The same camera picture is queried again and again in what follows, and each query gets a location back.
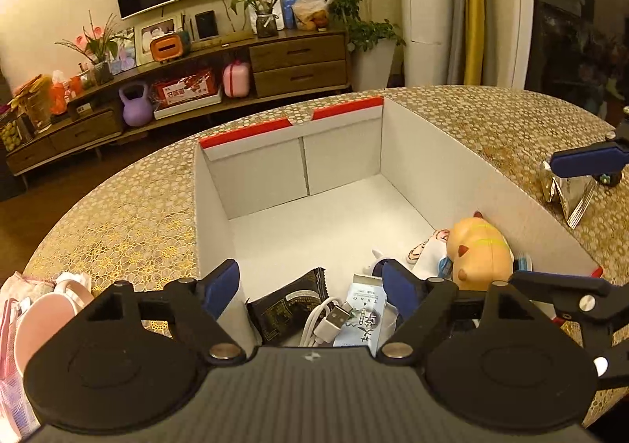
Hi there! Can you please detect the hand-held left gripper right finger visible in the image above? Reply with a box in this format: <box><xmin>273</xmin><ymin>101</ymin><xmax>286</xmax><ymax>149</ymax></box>
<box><xmin>374</xmin><ymin>260</ymin><xmax>546</xmax><ymax>365</ymax></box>

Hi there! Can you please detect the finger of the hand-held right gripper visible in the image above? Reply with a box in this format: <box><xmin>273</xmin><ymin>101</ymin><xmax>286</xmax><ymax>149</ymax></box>
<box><xmin>508</xmin><ymin>270</ymin><xmax>629</xmax><ymax>390</ymax></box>
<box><xmin>549</xmin><ymin>119</ymin><xmax>629</xmax><ymax>178</ymax></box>

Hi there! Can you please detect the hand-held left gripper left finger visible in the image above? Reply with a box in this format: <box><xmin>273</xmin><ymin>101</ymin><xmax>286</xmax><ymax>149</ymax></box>
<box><xmin>74</xmin><ymin>259</ymin><xmax>246</xmax><ymax>365</ymax></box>

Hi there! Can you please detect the silver foil packet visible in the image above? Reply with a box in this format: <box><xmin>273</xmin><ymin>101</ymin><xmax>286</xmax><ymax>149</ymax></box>
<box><xmin>539</xmin><ymin>160</ymin><xmax>598</xmax><ymax>229</ymax></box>

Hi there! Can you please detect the light blue sachet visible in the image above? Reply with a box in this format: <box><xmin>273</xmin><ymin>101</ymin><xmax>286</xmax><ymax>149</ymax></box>
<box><xmin>333</xmin><ymin>273</ymin><xmax>399</xmax><ymax>358</ymax></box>

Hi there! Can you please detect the small white plush toy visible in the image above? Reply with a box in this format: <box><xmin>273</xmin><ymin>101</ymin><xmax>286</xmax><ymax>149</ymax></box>
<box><xmin>407</xmin><ymin>228</ymin><xmax>452</xmax><ymax>272</ymax></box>

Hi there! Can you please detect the black snack packet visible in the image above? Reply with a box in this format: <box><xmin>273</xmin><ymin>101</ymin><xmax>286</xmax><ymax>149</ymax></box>
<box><xmin>246</xmin><ymin>267</ymin><xmax>327</xmax><ymax>346</ymax></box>

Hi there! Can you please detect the white charging cable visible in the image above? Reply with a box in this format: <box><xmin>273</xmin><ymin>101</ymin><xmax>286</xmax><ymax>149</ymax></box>
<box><xmin>300</xmin><ymin>300</ymin><xmax>355</xmax><ymax>349</ymax></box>

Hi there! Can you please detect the tan animal figurine toy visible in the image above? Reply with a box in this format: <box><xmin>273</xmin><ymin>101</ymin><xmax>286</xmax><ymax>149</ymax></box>
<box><xmin>448</xmin><ymin>211</ymin><xmax>514</xmax><ymax>291</ymax></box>

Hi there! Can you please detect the white cardboard box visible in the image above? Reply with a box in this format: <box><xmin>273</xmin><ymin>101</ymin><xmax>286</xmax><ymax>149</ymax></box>
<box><xmin>193</xmin><ymin>96</ymin><xmax>604</xmax><ymax>360</ymax></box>

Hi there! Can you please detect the glass sliding door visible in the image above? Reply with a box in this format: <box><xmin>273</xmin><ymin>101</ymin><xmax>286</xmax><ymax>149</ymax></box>
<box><xmin>484</xmin><ymin>0</ymin><xmax>629</xmax><ymax>122</ymax></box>

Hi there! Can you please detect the pink cup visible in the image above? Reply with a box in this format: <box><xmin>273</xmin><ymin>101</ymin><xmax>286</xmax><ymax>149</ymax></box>
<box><xmin>14</xmin><ymin>278</ymin><xmax>94</xmax><ymax>375</ymax></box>

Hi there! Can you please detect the yellow curtain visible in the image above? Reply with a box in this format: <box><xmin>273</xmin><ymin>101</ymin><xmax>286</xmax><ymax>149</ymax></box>
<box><xmin>447</xmin><ymin>0</ymin><xmax>487</xmax><ymax>86</ymax></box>

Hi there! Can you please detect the purple kettlebell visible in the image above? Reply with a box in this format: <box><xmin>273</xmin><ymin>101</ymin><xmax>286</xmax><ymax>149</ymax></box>
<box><xmin>119</xmin><ymin>82</ymin><xmax>154</xmax><ymax>127</ymax></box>

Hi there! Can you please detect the red gift box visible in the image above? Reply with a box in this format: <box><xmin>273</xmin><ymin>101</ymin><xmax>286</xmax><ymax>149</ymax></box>
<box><xmin>150</xmin><ymin>67</ymin><xmax>223</xmax><ymax>120</ymax></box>

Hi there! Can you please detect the pink case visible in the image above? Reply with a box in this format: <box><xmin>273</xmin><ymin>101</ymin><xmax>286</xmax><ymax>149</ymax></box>
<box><xmin>223</xmin><ymin>60</ymin><xmax>251</xmax><ymax>99</ymax></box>

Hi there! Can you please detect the white standing air conditioner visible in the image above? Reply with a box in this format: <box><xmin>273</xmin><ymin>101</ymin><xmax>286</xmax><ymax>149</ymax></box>
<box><xmin>397</xmin><ymin>0</ymin><xmax>455</xmax><ymax>89</ymax></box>

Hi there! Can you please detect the white plant pot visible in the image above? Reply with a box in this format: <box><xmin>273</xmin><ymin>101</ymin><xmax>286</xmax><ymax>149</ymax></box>
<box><xmin>350</xmin><ymin>37</ymin><xmax>398</xmax><ymax>91</ymax></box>

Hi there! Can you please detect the pink cloth bag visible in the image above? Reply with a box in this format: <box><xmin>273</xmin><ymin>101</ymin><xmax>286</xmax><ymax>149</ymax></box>
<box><xmin>0</xmin><ymin>271</ymin><xmax>55</xmax><ymax>439</ymax></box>

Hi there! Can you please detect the wooden television cabinet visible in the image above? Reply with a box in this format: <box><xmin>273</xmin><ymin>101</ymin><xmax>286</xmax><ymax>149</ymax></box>
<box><xmin>5</xmin><ymin>28</ymin><xmax>352</xmax><ymax>176</ymax></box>

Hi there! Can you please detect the orange snack bag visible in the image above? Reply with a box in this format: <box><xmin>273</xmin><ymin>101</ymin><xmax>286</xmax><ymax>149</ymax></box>
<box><xmin>49</xmin><ymin>70</ymin><xmax>70</xmax><ymax>116</ymax></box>

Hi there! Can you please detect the pastel picture card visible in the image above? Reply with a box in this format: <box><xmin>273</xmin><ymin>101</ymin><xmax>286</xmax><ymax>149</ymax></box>
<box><xmin>110</xmin><ymin>28</ymin><xmax>137</xmax><ymax>75</ymax></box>

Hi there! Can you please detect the basket of packets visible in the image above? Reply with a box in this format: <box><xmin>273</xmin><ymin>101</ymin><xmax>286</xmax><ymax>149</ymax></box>
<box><xmin>10</xmin><ymin>74</ymin><xmax>52</xmax><ymax>129</ymax></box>

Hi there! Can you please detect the potted pink flower plant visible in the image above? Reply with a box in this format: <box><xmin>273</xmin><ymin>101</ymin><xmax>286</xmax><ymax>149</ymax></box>
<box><xmin>55</xmin><ymin>11</ymin><xmax>133</xmax><ymax>85</ymax></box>

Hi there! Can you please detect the plastic bag of fruit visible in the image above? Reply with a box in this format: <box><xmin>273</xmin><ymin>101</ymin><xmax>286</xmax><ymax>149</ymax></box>
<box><xmin>292</xmin><ymin>0</ymin><xmax>340</xmax><ymax>32</ymax></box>

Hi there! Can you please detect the white photo frame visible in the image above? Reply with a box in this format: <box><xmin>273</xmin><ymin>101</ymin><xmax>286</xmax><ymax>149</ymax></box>
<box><xmin>135</xmin><ymin>18</ymin><xmax>180</xmax><ymax>65</ymax></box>

